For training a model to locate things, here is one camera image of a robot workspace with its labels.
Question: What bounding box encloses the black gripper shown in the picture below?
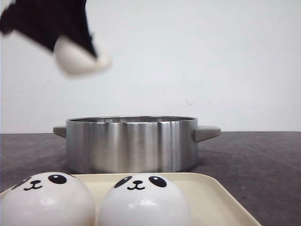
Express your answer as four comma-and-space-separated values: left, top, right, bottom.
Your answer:
0, 0, 98, 58

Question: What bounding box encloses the white panda bun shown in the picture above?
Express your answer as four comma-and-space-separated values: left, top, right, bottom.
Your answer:
98, 173, 192, 226
53, 36, 112, 76
0, 172, 95, 226

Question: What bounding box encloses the stainless steel steamer pot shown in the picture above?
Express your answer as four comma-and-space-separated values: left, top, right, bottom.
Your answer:
53, 116, 221, 174

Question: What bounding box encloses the cream plastic tray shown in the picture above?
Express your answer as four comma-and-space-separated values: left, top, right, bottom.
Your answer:
0, 172, 261, 226

